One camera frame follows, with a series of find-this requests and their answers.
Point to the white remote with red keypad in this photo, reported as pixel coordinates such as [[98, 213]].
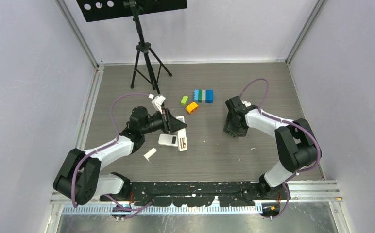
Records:
[[168, 140]]

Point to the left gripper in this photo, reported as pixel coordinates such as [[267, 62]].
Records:
[[170, 124]]

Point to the white air conditioner remote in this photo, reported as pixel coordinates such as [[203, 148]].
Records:
[[182, 140]]

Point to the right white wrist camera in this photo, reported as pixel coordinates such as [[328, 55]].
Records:
[[247, 104]]

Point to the green toy brick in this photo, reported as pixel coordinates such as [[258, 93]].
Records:
[[184, 100]]

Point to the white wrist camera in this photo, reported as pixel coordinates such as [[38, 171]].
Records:
[[157, 102], [247, 104]]

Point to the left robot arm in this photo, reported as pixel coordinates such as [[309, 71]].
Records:
[[79, 177]]

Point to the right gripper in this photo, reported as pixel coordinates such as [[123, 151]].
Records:
[[229, 125]]

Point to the orange toy brick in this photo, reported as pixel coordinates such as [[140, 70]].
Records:
[[192, 107]]

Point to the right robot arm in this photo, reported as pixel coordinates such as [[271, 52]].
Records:
[[297, 148]]

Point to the blue green toy block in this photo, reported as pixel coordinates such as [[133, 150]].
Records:
[[203, 96]]

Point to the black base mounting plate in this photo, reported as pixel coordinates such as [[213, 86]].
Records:
[[196, 194]]

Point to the long white battery cover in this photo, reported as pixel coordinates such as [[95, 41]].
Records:
[[150, 153]]

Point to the black perforated plate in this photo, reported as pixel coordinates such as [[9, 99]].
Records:
[[97, 10]]

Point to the black tripod stand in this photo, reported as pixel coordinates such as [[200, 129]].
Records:
[[144, 48]]

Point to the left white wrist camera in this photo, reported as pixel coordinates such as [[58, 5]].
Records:
[[157, 102]]

